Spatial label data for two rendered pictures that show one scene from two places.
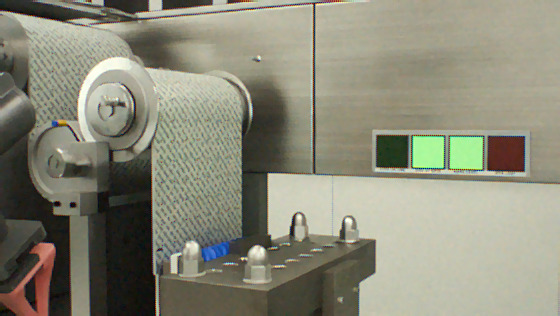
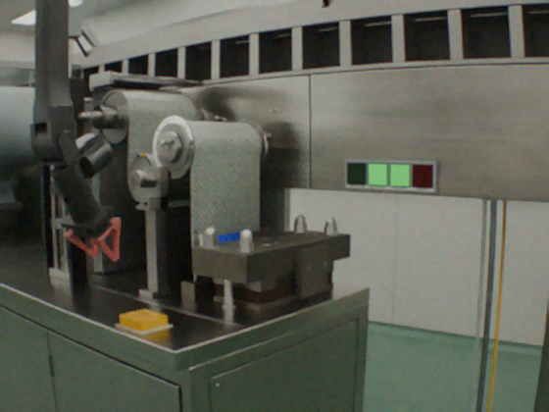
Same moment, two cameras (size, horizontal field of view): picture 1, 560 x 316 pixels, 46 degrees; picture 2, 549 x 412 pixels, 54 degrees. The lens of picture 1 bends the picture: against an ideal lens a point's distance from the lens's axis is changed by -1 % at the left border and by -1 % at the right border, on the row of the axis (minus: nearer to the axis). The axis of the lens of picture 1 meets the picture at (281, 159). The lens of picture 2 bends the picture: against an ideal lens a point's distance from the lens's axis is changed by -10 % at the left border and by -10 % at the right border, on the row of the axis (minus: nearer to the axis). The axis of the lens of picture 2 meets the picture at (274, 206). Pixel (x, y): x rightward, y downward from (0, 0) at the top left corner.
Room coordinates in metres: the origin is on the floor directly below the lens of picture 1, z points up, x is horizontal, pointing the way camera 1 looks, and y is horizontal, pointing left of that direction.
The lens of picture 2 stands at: (-0.38, -0.28, 1.24)
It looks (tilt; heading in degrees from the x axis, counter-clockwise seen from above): 5 degrees down; 12
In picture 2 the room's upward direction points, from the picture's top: straight up
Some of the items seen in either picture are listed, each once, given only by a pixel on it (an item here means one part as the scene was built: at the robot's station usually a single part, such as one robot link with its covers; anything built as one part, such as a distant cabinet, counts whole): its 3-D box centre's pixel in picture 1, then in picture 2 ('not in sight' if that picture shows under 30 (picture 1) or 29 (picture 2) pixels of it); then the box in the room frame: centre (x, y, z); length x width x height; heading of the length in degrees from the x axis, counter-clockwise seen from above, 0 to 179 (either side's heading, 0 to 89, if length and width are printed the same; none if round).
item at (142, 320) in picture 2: not in sight; (143, 320); (0.65, 0.20, 0.91); 0.07 x 0.07 x 0.02; 63
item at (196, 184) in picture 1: (201, 200); (226, 203); (1.01, 0.12, 1.11); 0.23 x 0.01 x 0.18; 153
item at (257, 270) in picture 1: (257, 263); (246, 239); (0.83, 0.03, 1.05); 0.04 x 0.04 x 0.04
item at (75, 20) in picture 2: not in sight; (70, 23); (1.21, 0.71, 1.66); 0.07 x 0.07 x 0.10; 48
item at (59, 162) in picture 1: (59, 162); (138, 179); (0.88, 0.30, 1.18); 0.04 x 0.02 x 0.04; 63
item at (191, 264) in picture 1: (191, 257); (211, 236); (0.87, 0.12, 1.05); 0.04 x 0.04 x 0.04
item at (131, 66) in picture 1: (117, 109); (173, 146); (0.93, 0.23, 1.25); 0.15 x 0.01 x 0.15; 63
